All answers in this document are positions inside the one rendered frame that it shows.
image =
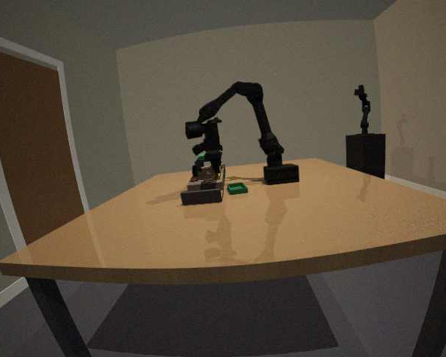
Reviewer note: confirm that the green tray walls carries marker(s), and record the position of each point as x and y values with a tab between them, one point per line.
238	191

